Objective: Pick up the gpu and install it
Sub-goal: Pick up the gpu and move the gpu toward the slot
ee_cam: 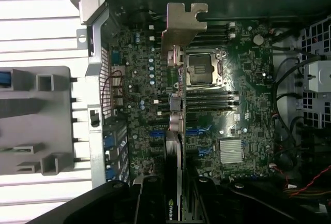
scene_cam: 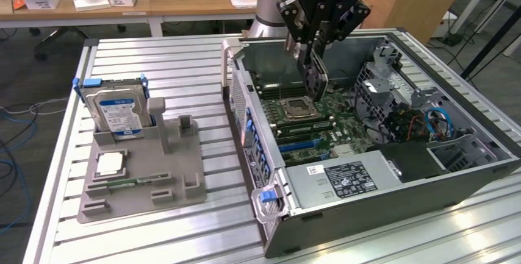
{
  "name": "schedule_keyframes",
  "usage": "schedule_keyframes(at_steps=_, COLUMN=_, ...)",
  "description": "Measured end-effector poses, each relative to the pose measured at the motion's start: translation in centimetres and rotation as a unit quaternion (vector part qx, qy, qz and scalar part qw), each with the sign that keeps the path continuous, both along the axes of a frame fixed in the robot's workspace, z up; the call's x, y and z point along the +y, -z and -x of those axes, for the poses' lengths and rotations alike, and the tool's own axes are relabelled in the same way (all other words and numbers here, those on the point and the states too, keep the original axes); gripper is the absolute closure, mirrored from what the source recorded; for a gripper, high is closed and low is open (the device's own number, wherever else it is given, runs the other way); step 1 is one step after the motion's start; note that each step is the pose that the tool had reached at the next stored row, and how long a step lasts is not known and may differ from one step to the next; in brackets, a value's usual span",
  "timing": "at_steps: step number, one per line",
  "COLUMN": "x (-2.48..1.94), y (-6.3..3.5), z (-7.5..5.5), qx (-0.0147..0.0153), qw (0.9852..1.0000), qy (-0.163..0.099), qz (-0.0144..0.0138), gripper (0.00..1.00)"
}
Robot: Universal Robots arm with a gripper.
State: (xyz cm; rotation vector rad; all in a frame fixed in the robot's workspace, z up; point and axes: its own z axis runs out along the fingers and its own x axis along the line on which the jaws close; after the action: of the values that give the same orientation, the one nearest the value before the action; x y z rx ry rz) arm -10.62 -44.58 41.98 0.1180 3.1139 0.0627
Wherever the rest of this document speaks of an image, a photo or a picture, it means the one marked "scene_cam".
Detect silver CPU chip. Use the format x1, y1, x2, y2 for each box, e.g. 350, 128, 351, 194
93, 152, 125, 177

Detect black office chair base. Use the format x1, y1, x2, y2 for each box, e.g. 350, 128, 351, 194
34, 25, 90, 61

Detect blue floor cable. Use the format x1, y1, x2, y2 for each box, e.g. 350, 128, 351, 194
0, 105, 40, 234

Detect green RAM stick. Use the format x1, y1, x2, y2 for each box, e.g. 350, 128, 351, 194
88, 176, 172, 190

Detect installed RAM stick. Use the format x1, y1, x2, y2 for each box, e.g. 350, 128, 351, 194
277, 120, 335, 135

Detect wooden cabinet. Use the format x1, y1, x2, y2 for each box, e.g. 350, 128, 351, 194
358, 0, 475, 45

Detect green motherboard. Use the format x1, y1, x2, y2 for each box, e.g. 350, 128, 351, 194
253, 76, 367, 167

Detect blue expansion slot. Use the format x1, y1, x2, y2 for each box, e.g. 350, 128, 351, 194
277, 140, 317, 152

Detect grey power supply unit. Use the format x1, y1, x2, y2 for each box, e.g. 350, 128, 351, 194
284, 149, 403, 210

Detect grey parts rack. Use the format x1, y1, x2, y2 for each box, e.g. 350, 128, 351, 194
76, 96, 211, 225

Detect metal CPU socket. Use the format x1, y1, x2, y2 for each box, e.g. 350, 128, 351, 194
280, 96, 320, 121

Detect open grey PC case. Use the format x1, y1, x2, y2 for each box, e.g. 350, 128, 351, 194
220, 27, 521, 260

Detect wooden desk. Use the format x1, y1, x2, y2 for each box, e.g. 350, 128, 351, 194
0, 0, 374, 38

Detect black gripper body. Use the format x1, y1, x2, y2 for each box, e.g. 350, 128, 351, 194
297, 0, 367, 30

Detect black Nvidia graphics card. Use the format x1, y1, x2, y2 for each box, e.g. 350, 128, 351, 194
284, 29, 330, 102

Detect blue disk wire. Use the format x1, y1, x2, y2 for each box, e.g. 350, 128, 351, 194
422, 107, 455, 140

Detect hard disk with blue carrier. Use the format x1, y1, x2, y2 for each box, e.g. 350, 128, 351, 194
72, 74, 148, 140

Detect grey card retention bracket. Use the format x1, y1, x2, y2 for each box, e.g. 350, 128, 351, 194
220, 38, 241, 94

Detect black power adapter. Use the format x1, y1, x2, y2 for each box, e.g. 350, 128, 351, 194
442, 34, 463, 47

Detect silver chipset heatsink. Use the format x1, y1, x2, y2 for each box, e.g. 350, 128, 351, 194
331, 143, 366, 157

